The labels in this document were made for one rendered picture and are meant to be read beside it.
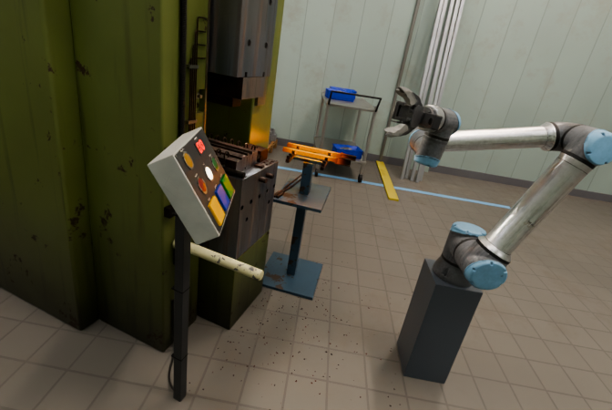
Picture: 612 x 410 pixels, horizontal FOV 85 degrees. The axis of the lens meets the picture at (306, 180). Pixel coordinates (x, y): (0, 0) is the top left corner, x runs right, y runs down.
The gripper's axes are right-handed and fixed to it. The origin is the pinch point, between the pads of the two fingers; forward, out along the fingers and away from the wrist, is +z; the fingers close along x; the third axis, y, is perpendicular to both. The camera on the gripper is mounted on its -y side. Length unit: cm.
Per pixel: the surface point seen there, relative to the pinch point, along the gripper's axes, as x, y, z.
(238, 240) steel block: -80, 65, 8
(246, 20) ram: 20, 69, 20
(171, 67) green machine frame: -3, 67, 47
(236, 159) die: -40, 73, 12
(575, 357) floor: -123, -49, -175
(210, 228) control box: -44, 17, 45
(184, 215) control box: -41, 21, 52
